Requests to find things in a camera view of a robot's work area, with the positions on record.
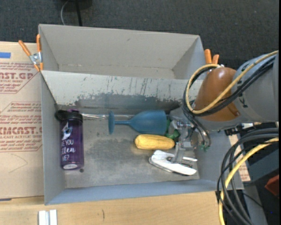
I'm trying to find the blue plastic wine glass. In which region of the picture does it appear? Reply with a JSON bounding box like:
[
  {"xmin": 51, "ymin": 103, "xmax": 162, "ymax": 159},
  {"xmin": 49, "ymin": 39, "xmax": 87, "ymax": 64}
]
[{"xmin": 108, "ymin": 110, "xmax": 169, "ymax": 136}]

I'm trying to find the green plastic piece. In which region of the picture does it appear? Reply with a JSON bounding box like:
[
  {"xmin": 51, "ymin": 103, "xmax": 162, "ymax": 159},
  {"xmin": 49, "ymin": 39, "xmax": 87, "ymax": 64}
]
[{"xmin": 165, "ymin": 118, "xmax": 181, "ymax": 140}]

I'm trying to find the brown cardboard board red print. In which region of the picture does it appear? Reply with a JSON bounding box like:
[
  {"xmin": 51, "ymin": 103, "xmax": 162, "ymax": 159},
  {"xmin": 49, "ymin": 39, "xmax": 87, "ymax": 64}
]
[{"xmin": 0, "ymin": 40, "xmax": 45, "ymax": 200}]

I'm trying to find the grey metal bin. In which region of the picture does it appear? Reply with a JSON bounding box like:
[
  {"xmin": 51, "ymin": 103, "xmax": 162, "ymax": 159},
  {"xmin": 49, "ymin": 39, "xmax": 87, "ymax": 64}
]
[{"xmin": 38, "ymin": 24, "xmax": 244, "ymax": 205}]

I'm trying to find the yellow toy corn cob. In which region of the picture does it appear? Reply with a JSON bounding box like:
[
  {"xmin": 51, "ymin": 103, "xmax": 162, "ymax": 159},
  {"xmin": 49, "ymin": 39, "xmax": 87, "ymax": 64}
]
[{"xmin": 134, "ymin": 134, "xmax": 176, "ymax": 150}]

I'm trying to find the white flat plastic tool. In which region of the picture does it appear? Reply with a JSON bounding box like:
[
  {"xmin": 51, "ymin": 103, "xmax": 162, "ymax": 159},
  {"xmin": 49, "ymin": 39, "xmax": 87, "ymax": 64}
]
[{"xmin": 148, "ymin": 150, "xmax": 199, "ymax": 176}]

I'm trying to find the clear glass rod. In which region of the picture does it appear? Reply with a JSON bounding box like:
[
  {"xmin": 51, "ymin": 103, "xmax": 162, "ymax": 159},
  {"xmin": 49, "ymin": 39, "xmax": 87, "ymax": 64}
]
[{"xmin": 80, "ymin": 112, "xmax": 110, "ymax": 120}]

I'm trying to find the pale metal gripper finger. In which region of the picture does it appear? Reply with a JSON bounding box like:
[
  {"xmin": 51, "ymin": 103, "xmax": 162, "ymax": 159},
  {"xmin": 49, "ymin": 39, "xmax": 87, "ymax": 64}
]
[
  {"xmin": 179, "ymin": 147, "xmax": 187, "ymax": 163},
  {"xmin": 172, "ymin": 148, "xmax": 181, "ymax": 163}
]

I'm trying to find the purple plastic bottle black lid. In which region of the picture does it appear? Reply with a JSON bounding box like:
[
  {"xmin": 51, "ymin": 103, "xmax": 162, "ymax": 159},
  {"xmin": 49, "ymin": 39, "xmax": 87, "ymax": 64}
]
[{"xmin": 54, "ymin": 109, "xmax": 85, "ymax": 171}]

